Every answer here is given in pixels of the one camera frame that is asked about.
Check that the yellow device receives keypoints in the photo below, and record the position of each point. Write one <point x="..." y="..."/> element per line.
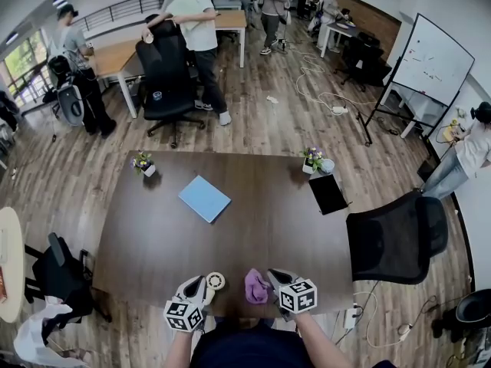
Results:
<point x="449" y="132"/>

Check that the potted purple flowers white pot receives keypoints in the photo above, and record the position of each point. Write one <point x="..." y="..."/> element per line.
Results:
<point x="144" y="165"/>
<point x="311" y="161"/>

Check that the round beige table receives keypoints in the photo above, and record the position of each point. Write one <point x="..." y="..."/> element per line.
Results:
<point x="11" y="263"/>

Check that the black armrest office chair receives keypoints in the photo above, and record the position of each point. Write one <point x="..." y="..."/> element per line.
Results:
<point x="61" y="278"/>

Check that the dark table white legs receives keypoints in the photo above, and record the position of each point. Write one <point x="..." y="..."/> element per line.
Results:
<point x="343" y="29"/>

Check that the black high-back office chair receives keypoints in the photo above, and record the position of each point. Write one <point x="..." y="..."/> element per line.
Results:
<point x="165" y="75"/>

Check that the black metal railing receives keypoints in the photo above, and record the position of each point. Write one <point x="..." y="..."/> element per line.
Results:
<point x="119" y="12"/>

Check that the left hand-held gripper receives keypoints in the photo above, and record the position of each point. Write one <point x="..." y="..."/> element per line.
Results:
<point x="184" y="314"/>

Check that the grey chair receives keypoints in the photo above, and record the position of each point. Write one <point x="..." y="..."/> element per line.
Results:
<point x="71" y="104"/>

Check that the black tablet sleeve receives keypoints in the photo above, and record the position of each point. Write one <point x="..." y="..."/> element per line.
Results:
<point x="328" y="194"/>

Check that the person's dark navy clothing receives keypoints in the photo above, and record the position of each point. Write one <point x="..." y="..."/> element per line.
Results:
<point x="253" y="347"/>

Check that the blue tape roll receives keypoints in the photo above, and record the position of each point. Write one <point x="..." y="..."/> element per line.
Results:
<point x="157" y="95"/>

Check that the black round seat chair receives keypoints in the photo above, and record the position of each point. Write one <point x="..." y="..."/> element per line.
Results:
<point x="472" y="309"/>

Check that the person's right forearm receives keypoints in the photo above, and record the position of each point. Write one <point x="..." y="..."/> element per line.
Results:
<point x="322" y="343"/>

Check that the cream handheld fan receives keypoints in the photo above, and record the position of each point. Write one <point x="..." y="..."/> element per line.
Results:
<point x="215" y="282"/>

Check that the white power strip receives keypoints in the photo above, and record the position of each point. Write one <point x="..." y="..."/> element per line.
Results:
<point x="404" y="329"/>
<point x="350" y="317"/>
<point x="339" y="110"/>

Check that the whiteboard on black stand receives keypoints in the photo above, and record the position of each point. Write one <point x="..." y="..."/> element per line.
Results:
<point x="433" y="58"/>

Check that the person's left forearm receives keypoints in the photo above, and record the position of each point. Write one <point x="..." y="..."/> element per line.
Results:
<point x="178" y="347"/>

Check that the light blue notebook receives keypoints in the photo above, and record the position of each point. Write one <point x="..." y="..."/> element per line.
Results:
<point x="204" y="198"/>

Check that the crumpled white paper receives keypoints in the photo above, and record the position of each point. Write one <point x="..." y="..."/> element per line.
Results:
<point x="272" y="99"/>

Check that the purple cloth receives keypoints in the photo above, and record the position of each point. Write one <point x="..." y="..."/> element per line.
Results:
<point x="255" y="286"/>

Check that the white plastic bag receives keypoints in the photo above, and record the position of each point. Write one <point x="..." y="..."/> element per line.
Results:
<point x="38" y="339"/>

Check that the small ribbed pale blue pot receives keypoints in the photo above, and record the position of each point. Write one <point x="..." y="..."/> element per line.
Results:
<point x="327" y="165"/>

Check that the wooden table with white legs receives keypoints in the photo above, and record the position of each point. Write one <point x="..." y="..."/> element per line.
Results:
<point x="111" y="58"/>
<point x="232" y="19"/>

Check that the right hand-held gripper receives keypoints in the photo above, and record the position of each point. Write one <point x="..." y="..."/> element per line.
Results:
<point x="297" y="297"/>

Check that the black mesh office chair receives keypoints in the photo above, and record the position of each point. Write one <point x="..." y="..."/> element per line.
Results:
<point x="395" y="240"/>

